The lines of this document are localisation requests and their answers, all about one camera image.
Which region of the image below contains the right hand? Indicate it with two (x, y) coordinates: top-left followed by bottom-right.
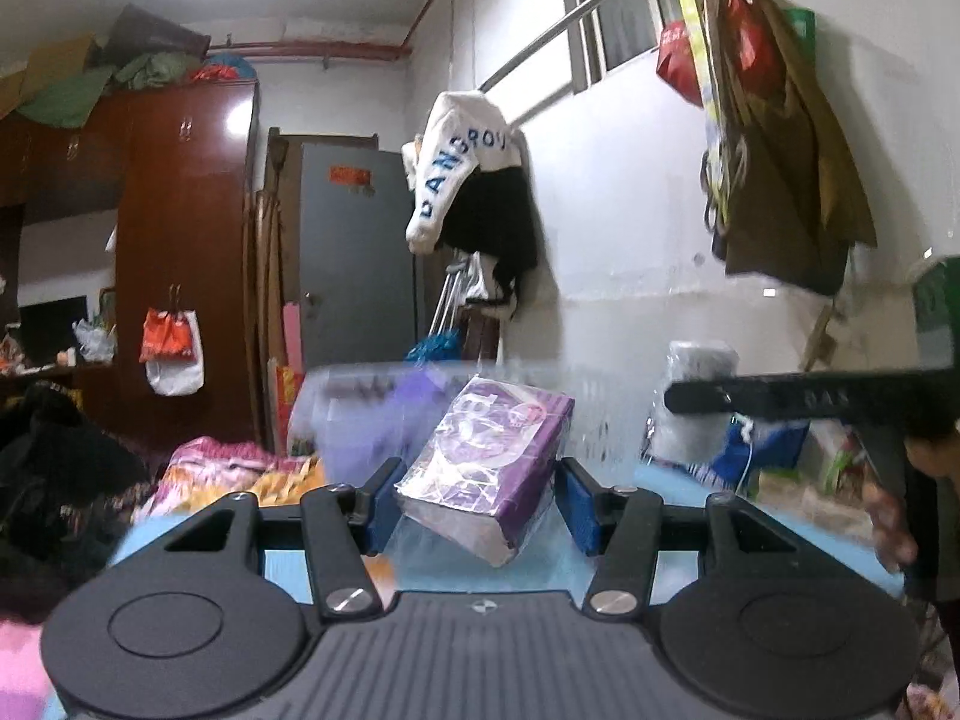
(862, 433), (958, 574)

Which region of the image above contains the white cotton pads pack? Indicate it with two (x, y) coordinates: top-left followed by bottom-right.
(643, 340), (739, 466)

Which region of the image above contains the purple flat box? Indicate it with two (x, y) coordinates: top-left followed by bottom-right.
(395, 376), (574, 567)

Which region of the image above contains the pink floral bedspread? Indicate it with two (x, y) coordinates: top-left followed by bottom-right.
(133, 437), (327, 523)

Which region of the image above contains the blue shopping bag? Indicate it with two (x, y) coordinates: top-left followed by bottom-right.
(706, 418), (811, 493)

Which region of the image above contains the blue plastic bag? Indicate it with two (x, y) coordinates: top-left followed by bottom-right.
(405, 328), (462, 364)

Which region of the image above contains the olive hanging bag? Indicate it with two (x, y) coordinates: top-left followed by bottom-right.
(679, 0), (877, 298)

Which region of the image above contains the grey door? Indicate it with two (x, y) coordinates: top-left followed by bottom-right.
(265, 133), (420, 371)

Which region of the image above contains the red and white hanging bag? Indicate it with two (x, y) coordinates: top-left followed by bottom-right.
(139, 284), (205, 398)

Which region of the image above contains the black clothing on bed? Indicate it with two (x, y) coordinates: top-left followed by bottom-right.
(2, 383), (153, 624)

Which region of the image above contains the dark red wooden wardrobe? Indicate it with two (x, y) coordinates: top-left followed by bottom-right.
(2, 80), (259, 450)

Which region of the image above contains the white hoodie with blue letters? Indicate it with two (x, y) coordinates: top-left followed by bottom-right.
(400, 88), (542, 320)

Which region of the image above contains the red hanging plastic bag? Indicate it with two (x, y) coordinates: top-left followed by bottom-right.
(656, 20), (703, 107)

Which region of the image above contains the window with grey frame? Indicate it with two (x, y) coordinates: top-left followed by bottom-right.
(563, 0), (682, 93)

